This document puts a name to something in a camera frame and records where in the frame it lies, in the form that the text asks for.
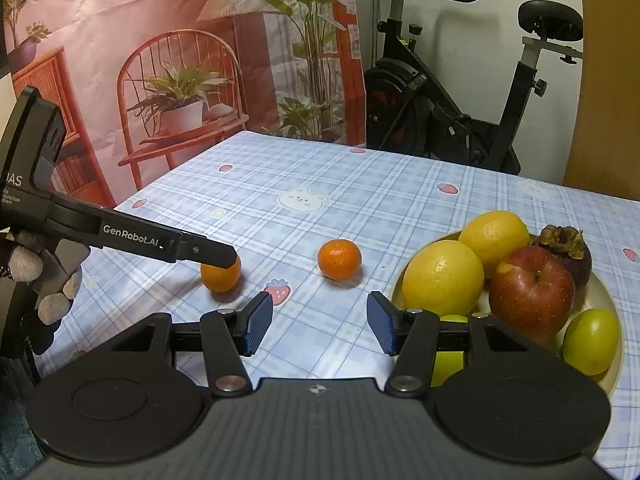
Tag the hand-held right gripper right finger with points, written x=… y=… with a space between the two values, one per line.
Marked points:
x=382 y=327

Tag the black exercise bike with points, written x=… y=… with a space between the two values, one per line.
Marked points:
x=425 y=110

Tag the red apple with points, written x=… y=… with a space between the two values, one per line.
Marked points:
x=532 y=292

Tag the small orange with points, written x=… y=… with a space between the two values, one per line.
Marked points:
x=340 y=260
x=220 y=280

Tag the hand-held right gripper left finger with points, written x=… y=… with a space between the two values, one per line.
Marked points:
x=257 y=325

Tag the dark purple mangosteen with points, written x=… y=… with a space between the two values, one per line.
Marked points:
x=570 y=255

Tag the person's left hand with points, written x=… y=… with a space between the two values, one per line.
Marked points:
x=25 y=265

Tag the yellow lemon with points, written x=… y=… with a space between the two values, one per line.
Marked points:
x=492 y=237
x=442 y=280

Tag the blue rug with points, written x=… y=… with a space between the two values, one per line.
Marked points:
x=15 y=435

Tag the green round fruit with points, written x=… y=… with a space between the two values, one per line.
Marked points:
x=590 y=342
x=447 y=367

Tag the blue plaid tablecloth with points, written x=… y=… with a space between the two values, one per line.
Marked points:
x=325 y=185

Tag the beige round plate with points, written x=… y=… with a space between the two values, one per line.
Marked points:
x=597 y=295

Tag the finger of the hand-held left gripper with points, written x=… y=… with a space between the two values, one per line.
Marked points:
x=210 y=252

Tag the wooden board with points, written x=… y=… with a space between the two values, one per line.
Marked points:
x=610 y=85

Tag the printed backdrop cloth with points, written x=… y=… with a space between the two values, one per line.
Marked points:
x=150 y=25

